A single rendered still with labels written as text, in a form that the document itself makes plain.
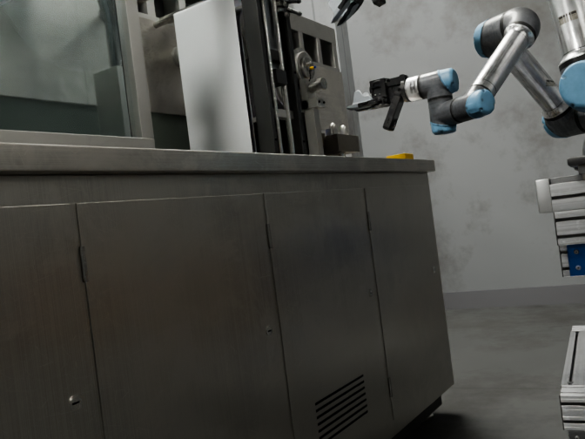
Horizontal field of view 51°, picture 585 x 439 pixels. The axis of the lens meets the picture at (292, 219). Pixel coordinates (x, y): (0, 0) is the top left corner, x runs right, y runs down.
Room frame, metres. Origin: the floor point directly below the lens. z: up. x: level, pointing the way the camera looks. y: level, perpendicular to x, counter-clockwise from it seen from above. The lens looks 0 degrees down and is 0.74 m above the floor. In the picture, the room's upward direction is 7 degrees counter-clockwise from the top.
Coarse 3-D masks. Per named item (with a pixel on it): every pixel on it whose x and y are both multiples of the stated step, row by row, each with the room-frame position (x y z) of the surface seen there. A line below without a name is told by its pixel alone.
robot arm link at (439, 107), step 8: (440, 96) 1.85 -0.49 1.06; (448, 96) 1.86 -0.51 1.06; (432, 104) 1.87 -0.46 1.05; (440, 104) 1.85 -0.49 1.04; (448, 104) 1.82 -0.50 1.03; (432, 112) 1.87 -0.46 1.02; (440, 112) 1.84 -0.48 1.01; (448, 112) 1.81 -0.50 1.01; (432, 120) 1.88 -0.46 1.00; (440, 120) 1.85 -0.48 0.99; (448, 120) 1.83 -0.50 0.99; (432, 128) 1.89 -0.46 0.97; (440, 128) 1.86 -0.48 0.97; (448, 128) 1.85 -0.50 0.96
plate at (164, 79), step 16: (144, 32) 1.93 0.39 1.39; (160, 32) 1.99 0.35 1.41; (144, 48) 1.92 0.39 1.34; (160, 48) 1.98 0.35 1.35; (160, 64) 1.98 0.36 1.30; (160, 80) 1.97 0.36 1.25; (176, 80) 2.03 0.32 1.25; (336, 80) 2.95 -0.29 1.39; (160, 96) 1.96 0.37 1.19; (176, 96) 2.02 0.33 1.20; (320, 96) 2.81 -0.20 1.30; (336, 96) 2.94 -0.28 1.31; (160, 112) 1.95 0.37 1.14; (176, 112) 2.01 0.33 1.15; (320, 112) 2.80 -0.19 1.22; (336, 112) 2.92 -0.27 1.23
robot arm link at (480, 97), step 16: (512, 16) 1.91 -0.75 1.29; (528, 16) 1.87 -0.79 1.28; (512, 32) 1.86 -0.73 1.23; (528, 32) 1.85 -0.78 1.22; (496, 48) 1.86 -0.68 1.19; (512, 48) 1.83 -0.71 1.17; (528, 48) 1.90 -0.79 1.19; (496, 64) 1.80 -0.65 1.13; (512, 64) 1.82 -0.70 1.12; (480, 80) 1.78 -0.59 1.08; (496, 80) 1.78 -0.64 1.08; (464, 96) 1.77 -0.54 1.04; (480, 96) 1.72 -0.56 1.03; (464, 112) 1.77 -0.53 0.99; (480, 112) 1.73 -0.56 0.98
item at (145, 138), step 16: (128, 0) 1.13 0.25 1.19; (128, 16) 1.13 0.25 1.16; (128, 32) 1.13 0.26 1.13; (128, 48) 1.13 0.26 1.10; (144, 64) 1.15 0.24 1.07; (144, 80) 1.15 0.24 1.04; (144, 96) 1.14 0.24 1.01; (144, 112) 1.14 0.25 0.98; (144, 128) 1.13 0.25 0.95; (48, 144) 0.96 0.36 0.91; (64, 144) 0.99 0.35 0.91; (80, 144) 1.01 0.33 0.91; (96, 144) 1.04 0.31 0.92; (112, 144) 1.07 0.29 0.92; (128, 144) 1.10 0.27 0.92; (144, 144) 1.13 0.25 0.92
